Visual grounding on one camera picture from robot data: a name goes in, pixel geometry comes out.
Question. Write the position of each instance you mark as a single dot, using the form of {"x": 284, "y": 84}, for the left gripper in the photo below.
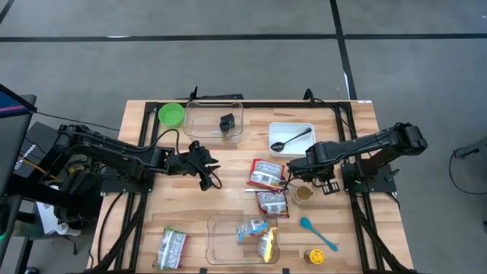
{"x": 186, "y": 161}

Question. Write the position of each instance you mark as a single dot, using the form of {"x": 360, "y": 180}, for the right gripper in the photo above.
{"x": 316, "y": 163}

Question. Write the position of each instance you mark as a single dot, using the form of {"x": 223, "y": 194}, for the black-lidded spice bottle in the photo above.
{"x": 224, "y": 127}

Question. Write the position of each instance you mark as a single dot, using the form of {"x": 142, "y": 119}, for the dark metal spoon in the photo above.
{"x": 277, "y": 146}

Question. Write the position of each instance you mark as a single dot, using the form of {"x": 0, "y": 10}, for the blue beef ramen packet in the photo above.
{"x": 249, "y": 228}

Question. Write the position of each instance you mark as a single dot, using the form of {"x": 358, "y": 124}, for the green ramen packet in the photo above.
{"x": 171, "y": 247}

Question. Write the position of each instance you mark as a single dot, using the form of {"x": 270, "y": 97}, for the yellow ramen packet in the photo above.
{"x": 266, "y": 245}

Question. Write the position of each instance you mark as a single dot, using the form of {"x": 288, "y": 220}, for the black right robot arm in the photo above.
{"x": 373, "y": 146}

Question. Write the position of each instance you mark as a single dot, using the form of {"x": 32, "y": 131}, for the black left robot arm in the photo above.
{"x": 114, "y": 152}

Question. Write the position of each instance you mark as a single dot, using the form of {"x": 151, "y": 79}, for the small cup of brown liquid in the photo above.
{"x": 303, "y": 195}

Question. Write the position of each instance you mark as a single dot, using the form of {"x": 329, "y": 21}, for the clear plastic bin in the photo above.
{"x": 201, "y": 125}
{"x": 220, "y": 251}

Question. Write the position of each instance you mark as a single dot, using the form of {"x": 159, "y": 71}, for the white plastic tray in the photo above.
{"x": 289, "y": 129}

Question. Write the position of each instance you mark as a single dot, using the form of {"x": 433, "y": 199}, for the dark green spice tin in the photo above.
{"x": 229, "y": 118}

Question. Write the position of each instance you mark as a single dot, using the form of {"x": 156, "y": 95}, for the red ramen packet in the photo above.
{"x": 272, "y": 203}
{"x": 264, "y": 175}

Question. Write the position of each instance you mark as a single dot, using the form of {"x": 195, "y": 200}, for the teal plastic spoon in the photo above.
{"x": 306, "y": 223}

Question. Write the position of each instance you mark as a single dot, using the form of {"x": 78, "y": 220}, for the green plastic bowl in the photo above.
{"x": 171, "y": 115}

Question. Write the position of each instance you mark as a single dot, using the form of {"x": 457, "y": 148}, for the yellow-lidded jar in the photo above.
{"x": 314, "y": 257}

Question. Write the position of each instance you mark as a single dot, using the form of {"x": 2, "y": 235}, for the black case with white lettering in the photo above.
{"x": 38, "y": 152}

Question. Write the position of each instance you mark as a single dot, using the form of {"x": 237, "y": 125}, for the white paper sheet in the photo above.
{"x": 47, "y": 220}

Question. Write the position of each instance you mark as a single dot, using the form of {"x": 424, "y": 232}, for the monitor with blue screen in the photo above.
{"x": 11, "y": 125}

